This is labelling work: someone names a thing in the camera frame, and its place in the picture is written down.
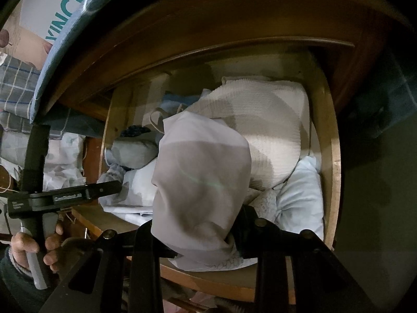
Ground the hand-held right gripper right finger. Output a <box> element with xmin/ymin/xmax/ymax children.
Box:
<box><xmin>228</xmin><ymin>204</ymin><xmax>375</xmax><ymax>313</ymax></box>

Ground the light blue garment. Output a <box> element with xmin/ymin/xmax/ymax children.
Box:
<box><xmin>275</xmin><ymin>155</ymin><xmax>324</xmax><ymax>242</ymax></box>

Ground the dark checked cloth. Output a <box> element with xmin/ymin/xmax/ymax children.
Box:
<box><xmin>339</xmin><ymin>52</ymin><xmax>417</xmax><ymax>137</ymax></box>

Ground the wooden drawer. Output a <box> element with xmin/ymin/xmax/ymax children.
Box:
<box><xmin>70</xmin><ymin>50</ymin><xmax>342</xmax><ymax>304</ymax></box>

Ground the olive trouser leg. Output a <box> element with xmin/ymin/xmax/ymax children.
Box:
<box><xmin>61</xmin><ymin>237</ymin><xmax>96</xmax><ymax>259</ymax></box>

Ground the white scale print garment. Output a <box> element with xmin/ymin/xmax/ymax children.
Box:
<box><xmin>169</xmin><ymin>189</ymin><xmax>277</xmax><ymax>272</ymax></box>

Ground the white ribbed garment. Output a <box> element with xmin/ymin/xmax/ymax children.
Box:
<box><xmin>150</xmin><ymin>76</ymin><xmax>311</xmax><ymax>191</ymax></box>

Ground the grey folded garment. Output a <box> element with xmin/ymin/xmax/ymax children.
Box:
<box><xmin>110</xmin><ymin>140</ymin><xmax>159</xmax><ymax>170</ymax></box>

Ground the white patterned cloth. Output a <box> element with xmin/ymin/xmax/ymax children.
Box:
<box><xmin>0</xmin><ymin>130</ymin><xmax>87</xmax><ymax>199</ymax></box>

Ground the person's left hand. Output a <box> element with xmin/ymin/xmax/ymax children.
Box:
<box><xmin>10</xmin><ymin>222</ymin><xmax>64</xmax><ymax>273</ymax></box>

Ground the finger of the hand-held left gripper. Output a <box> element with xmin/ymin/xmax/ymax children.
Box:
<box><xmin>85</xmin><ymin>179</ymin><xmax>123</xmax><ymax>200</ymax></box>

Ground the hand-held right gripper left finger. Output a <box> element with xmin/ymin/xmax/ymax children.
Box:
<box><xmin>39</xmin><ymin>220</ymin><xmax>176</xmax><ymax>313</ymax></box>

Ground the brown wooden nightstand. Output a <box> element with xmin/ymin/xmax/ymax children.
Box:
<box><xmin>39</xmin><ymin>0</ymin><xmax>417</xmax><ymax>123</ymax></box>

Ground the person's left forearm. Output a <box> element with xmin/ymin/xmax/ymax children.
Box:
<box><xmin>0</xmin><ymin>246</ymin><xmax>62</xmax><ymax>313</ymax></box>

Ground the grey underwear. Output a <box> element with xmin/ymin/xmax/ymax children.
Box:
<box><xmin>151</xmin><ymin>111</ymin><xmax>253</xmax><ymax>266</ymax></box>

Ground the blue checked blanket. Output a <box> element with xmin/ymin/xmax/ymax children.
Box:
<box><xmin>0</xmin><ymin>55</ymin><xmax>40</xmax><ymax>134</ymax></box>

